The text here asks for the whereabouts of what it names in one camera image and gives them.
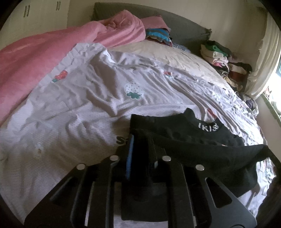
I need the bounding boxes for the cream curtain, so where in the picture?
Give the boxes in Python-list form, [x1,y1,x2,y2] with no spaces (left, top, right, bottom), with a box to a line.
[245,13,280,100]

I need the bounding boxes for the pink pillow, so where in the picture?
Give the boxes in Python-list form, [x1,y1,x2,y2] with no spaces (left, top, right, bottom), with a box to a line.
[141,16,171,32]

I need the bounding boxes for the dark grey headboard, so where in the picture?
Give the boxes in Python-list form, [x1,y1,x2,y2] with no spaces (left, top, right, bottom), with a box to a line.
[92,2,211,56]

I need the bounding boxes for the purple crumpled garment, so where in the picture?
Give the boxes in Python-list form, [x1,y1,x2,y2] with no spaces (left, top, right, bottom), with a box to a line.
[235,91,259,118]

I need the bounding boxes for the pile of folded clothes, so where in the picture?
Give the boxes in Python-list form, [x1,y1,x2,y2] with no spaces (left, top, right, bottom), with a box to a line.
[201,40,252,92]

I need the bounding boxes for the white wardrobe with black handles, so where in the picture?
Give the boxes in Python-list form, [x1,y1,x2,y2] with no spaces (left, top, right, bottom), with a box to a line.
[1,1,70,49]

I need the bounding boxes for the blue striped folded clothes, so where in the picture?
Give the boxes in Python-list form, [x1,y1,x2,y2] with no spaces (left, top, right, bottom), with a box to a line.
[145,28,172,46]

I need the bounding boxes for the black sweater with orange patches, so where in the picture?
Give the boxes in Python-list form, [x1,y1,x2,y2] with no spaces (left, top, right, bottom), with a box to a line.
[120,108,270,222]

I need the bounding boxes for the white strawberry bear duvet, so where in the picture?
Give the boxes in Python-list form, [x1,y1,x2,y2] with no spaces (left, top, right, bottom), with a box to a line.
[1,44,264,222]

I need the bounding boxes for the pink fleece blanket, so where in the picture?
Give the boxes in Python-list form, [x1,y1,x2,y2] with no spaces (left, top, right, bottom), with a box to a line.
[1,10,145,123]

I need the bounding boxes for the window with metal grille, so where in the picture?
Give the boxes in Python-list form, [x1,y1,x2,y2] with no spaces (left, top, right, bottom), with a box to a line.
[263,60,280,119]

